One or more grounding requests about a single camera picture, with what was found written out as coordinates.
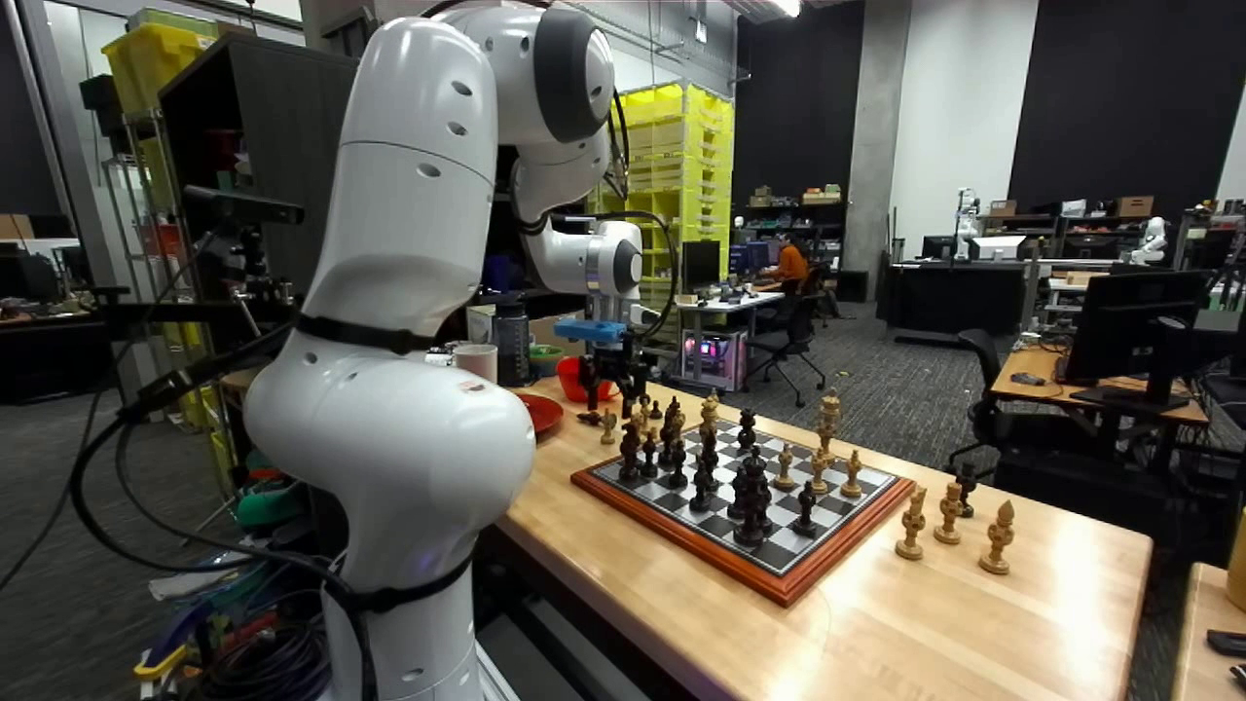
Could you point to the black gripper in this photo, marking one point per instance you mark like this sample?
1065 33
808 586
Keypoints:
607 364

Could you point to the light wooden chess piece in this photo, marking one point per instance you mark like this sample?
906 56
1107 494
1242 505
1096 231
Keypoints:
946 511
828 421
912 522
647 418
704 413
607 430
785 466
817 470
850 474
672 405
999 536

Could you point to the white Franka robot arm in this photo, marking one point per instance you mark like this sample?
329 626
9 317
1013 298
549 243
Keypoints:
414 413

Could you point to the dark wooden chess piece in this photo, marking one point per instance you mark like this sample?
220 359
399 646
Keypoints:
965 487
747 501
675 453
628 453
704 474
746 430
808 509
650 453

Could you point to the wooden framed chessboard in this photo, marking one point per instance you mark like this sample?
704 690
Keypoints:
781 557

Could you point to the large red plastic mug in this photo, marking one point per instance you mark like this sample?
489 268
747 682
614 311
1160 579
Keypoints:
571 381

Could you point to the red plastic plate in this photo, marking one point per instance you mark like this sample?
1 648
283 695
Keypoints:
546 413

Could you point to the purple lit computer case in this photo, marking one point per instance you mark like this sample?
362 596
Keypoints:
708 353

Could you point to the dark drinking bottle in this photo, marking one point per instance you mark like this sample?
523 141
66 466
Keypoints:
512 342

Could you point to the white paper cup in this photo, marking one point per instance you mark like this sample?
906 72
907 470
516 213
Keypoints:
475 359
481 322

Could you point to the cluttered white desk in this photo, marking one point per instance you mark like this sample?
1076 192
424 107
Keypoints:
724 303

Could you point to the small black monitor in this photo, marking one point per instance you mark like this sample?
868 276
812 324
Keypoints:
701 268

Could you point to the black office chair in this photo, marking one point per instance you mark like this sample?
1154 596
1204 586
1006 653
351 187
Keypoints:
789 346
987 404

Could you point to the person in orange shirt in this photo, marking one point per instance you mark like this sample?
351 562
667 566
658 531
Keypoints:
791 268

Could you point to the yellow shelving cart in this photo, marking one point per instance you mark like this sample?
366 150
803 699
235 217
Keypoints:
686 157

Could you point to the background storage shelf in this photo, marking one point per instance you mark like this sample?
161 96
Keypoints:
794 217

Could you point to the black low cabinet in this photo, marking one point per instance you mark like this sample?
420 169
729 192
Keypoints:
956 298

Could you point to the green plastic object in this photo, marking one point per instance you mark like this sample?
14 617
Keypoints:
259 509

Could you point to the yellow metal stand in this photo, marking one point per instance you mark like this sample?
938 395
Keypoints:
198 391

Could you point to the wooden office desk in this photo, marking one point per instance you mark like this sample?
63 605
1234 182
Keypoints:
1038 377

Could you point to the black shelving unit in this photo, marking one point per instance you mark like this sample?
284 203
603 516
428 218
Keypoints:
259 157

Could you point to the white box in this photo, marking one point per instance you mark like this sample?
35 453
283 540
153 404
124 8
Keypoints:
1070 208

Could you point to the black computer monitor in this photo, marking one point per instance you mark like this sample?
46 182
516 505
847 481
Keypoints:
1131 324

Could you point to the brown cardboard box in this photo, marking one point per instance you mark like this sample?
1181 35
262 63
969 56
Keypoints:
1135 203

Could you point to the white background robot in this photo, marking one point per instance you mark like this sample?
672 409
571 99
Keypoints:
1151 241

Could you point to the dark cluttered workbench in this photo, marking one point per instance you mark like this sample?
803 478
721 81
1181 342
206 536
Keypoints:
50 335

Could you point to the black remote control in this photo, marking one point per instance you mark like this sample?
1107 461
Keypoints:
1228 639

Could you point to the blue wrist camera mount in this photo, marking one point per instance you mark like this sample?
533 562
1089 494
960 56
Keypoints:
590 333

